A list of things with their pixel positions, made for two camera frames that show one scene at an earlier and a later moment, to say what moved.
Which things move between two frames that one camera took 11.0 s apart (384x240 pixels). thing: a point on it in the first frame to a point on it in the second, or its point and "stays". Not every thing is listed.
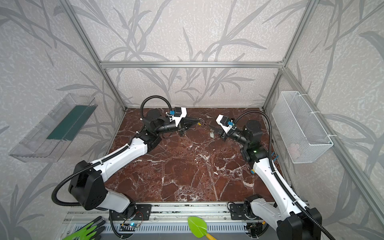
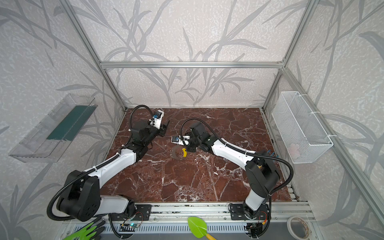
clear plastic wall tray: x=44 y=144 stays
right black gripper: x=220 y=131 to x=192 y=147
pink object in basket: x=293 y=150 stays
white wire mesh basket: x=303 y=135 stays
